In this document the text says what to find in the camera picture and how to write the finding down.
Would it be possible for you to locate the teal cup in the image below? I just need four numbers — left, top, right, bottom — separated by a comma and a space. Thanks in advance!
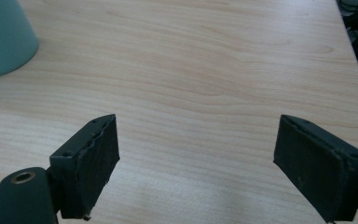
0, 0, 40, 78

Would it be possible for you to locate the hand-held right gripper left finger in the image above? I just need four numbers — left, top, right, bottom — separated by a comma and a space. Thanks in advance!
48, 113, 121, 221

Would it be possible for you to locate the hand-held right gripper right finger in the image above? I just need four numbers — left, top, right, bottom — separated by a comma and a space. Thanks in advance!
272, 114, 358, 224

